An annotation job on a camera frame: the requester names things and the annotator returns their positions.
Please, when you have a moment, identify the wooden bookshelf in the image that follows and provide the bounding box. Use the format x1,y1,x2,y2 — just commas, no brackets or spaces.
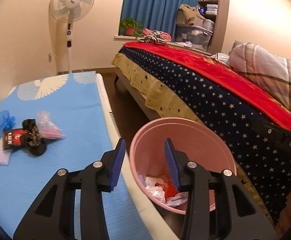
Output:
198,0,221,48

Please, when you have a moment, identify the dark red snack wrapper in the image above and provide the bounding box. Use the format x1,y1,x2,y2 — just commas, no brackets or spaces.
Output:
2,128,24,150

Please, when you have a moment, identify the blue plastic bag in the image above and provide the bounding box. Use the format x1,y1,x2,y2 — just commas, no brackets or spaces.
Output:
0,110,16,144

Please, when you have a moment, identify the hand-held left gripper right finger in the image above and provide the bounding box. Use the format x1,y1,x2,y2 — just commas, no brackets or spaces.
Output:
164,138,278,240

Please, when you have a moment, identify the white standing fan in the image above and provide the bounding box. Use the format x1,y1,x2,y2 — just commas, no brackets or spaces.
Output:
49,0,95,74

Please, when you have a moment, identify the orange-red plastic bag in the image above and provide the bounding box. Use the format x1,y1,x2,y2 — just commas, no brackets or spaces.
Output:
155,179,182,200

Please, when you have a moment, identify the clear pink plastic bag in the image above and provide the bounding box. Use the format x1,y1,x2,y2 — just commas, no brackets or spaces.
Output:
37,111,66,140

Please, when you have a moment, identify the potted green plant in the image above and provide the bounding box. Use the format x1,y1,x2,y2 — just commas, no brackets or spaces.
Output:
120,17,144,37

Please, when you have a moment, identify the small white foam net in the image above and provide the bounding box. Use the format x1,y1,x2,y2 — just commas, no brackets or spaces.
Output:
0,142,13,167

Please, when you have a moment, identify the light striped cloth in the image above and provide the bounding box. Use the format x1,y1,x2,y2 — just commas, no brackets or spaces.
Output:
209,52,232,67

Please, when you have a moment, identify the plaid pillow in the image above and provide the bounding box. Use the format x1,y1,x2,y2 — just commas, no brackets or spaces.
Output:
228,40,291,119

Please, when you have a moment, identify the blue patterned tablecloth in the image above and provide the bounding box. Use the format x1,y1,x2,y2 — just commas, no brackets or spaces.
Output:
0,72,156,240

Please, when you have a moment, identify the pink cloth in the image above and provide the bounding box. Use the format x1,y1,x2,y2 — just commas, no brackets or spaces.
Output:
142,28,172,42

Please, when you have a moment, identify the white green-print plastic bag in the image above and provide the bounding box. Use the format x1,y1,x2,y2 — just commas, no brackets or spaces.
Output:
145,176,189,207

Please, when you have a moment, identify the black white striped cloth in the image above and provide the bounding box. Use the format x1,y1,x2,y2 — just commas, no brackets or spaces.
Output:
138,30,168,46

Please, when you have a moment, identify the large clear storage box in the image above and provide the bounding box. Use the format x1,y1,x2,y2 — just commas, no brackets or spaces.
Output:
174,24,214,52

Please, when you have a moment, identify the blue curtain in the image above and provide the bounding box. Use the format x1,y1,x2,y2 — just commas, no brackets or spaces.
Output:
120,0,201,40

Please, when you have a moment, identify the red blanket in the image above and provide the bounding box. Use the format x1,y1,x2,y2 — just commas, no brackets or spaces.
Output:
124,42,291,138

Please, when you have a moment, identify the pink plastic bin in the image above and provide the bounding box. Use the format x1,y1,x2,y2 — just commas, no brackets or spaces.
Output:
130,117,237,215

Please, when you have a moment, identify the grey bed frame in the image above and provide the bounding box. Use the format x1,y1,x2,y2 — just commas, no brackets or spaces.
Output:
115,67,161,121

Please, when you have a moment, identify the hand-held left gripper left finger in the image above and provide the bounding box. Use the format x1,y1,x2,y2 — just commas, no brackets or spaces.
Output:
13,138,126,240

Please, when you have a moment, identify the khaki coat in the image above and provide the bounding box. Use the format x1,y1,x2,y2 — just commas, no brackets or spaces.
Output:
178,4,204,26

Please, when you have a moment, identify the black gold patterned wrapper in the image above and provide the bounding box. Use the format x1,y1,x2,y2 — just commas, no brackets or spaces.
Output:
22,119,47,156

